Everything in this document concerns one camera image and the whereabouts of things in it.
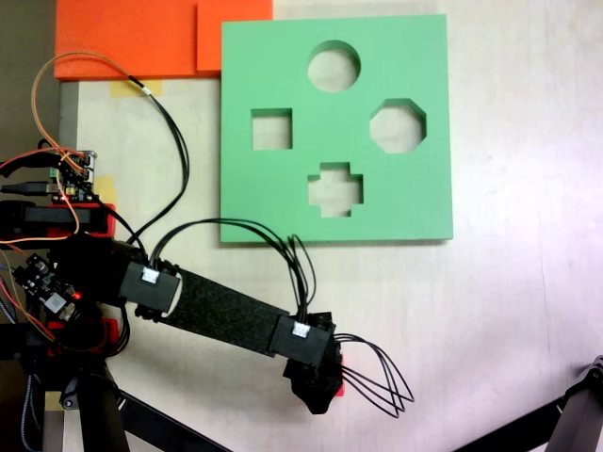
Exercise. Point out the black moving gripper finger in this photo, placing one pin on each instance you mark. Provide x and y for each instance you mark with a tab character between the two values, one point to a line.
318	393

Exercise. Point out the red square block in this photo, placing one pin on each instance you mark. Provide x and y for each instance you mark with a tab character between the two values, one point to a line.
343	390

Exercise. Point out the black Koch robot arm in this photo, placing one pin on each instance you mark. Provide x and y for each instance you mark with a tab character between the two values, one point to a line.
221	306

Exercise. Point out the large orange flat block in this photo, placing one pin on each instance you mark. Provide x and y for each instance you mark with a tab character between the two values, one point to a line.
122	37

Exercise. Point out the green shape sorter board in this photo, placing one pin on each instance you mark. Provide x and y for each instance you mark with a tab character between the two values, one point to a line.
254	202

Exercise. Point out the black notched tripod leg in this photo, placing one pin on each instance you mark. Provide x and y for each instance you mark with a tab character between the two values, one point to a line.
577	419

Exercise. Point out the yellow tape piece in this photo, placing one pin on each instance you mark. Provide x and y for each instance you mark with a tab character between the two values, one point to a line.
106	188
54	400

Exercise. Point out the black and red table clamp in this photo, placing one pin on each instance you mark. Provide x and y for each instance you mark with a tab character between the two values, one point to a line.
56	339
47	217

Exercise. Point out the black power circuit board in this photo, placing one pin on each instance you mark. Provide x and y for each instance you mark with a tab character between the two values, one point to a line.
42	282

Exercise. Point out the circuit board with white connectors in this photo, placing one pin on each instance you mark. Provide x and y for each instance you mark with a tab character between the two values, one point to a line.
75	181

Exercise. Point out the yellow tape strip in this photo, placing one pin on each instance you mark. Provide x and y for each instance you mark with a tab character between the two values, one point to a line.
122	88

